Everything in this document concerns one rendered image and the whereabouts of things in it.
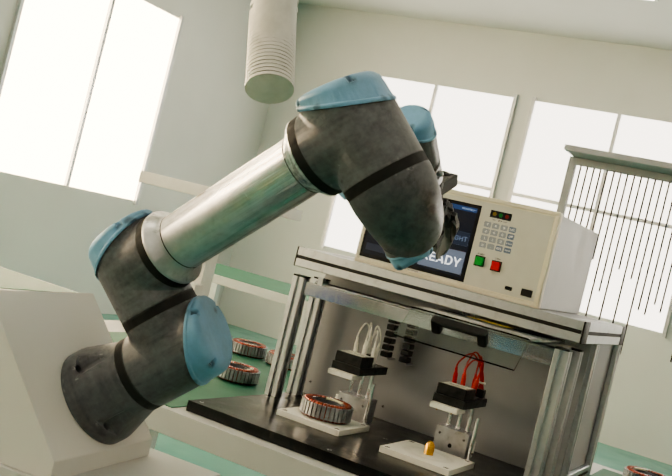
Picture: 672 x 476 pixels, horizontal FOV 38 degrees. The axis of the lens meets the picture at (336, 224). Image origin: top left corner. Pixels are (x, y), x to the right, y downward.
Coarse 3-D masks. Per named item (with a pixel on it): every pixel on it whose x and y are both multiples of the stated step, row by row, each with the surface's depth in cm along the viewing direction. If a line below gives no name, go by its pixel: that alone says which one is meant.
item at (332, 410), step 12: (312, 396) 207; (324, 396) 209; (300, 408) 204; (312, 408) 201; (324, 408) 200; (336, 408) 200; (348, 408) 203; (324, 420) 200; (336, 420) 200; (348, 420) 202
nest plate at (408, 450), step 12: (396, 444) 196; (408, 444) 199; (420, 444) 202; (396, 456) 189; (408, 456) 188; (420, 456) 190; (432, 456) 193; (444, 456) 196; (456, 456) 199; (432, 468) 185; (444, 468) 185; (456, 468) 187; (468, 468) 194
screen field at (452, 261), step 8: (432, 256) 212; (448, 256) 211; (456, 256) 210; (464, 256) 209; (424, 264) 213; (432, 264) 212; (440, 264) 211; (448, 264) 210; (456, 264) 210; (456, 272) 209
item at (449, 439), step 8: (440, 424) 207; (440, 432) 206; (448, 432) 205; (456, 432) 204; (464, 432) 204; (472, 432) 207; (440, 440) 206; (448, 440) 205; (456, 440) 204; (464, 440) 203; (440, 448) 205; (448, 448) 205; (456, 448) 204; (464, 448) 203; (464, 456) 203
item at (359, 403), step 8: (344, 392) 217; (352, 392) 219; (344, 400) 217; (352, 400) 216; (360, 400) 215; (376, 400) 218; (360, 408) 215; (352, 416) 215; (360, 416) 214; (368, 416) 216
